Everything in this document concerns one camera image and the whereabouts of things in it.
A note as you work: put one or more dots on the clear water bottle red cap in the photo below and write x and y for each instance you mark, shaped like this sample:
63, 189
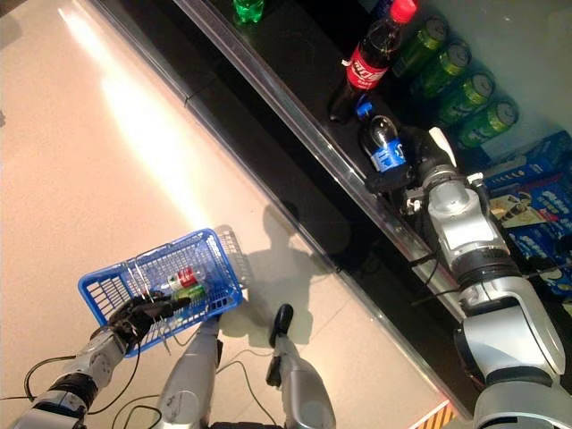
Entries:
185, 278

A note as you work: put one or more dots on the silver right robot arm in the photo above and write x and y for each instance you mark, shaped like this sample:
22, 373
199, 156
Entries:
482, 250

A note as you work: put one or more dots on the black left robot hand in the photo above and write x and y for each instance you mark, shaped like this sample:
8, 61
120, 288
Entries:
138, 315

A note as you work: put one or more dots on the small Pepsi bottle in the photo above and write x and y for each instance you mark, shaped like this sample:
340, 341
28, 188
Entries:
385, 149

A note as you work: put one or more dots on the blue plastic shopping basket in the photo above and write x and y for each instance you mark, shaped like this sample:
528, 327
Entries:
205, 254

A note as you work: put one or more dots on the yellow black hazard tape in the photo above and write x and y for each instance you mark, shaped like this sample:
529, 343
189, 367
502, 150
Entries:
435, 415

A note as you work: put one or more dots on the narrow blue biscuit box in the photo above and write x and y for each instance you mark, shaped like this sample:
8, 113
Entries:
520, 172

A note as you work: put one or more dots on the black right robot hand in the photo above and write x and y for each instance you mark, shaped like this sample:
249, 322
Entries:
424, 152

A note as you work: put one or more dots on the Coca-Cola bottle red cap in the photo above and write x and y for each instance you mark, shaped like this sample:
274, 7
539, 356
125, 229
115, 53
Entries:
368, 67

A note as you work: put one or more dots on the silver and black motor unit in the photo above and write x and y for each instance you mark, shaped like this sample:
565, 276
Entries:
413, 203

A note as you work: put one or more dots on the green Sprite bottle yellow cap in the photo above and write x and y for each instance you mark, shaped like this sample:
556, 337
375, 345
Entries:
248, 9

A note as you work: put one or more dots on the silver left robot leg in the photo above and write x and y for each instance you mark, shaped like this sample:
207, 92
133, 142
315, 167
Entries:
190, 375

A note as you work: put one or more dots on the silver right robot leg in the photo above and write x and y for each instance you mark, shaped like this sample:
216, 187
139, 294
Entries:
299, 380

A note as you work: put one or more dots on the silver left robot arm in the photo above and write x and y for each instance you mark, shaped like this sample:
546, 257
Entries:
85, 371

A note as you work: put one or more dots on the silver robot leg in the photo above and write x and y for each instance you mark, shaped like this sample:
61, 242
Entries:
299, 380
190, 375

